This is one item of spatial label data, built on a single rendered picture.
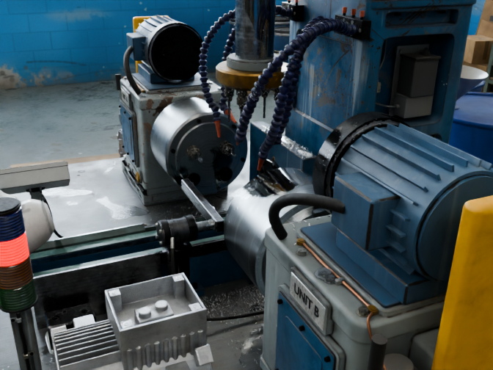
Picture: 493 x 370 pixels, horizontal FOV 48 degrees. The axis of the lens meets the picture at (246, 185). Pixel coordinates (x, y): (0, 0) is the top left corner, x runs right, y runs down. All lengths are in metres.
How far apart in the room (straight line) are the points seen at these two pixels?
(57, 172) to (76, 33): 5.37
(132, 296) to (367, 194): 0.37
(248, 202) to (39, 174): 0.58
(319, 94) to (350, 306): 0.78
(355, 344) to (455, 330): 0.13
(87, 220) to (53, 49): 5.10
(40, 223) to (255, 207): 0.44
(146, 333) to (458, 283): 0.40
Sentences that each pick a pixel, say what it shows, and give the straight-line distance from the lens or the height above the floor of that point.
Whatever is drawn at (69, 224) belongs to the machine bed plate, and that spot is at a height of 0.80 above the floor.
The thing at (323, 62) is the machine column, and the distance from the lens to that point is 1.42.
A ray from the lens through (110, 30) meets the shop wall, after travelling 6.84.
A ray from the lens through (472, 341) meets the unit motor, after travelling 0.77.
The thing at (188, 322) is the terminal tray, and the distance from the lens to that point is 0.79.
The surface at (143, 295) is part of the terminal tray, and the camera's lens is 0.86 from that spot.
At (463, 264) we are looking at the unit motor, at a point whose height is 1.28.
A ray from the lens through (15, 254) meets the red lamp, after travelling 0.98.
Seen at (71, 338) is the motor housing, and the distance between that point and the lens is 0.83.
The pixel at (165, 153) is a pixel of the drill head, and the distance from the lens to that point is 1.56.
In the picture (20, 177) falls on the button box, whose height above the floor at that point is 1.06.
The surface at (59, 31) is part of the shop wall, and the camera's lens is 6.77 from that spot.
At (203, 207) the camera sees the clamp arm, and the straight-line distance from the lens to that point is 1.32.
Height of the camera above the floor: 1.62
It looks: 24 degrees down
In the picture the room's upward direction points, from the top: 1 degrees clockwise
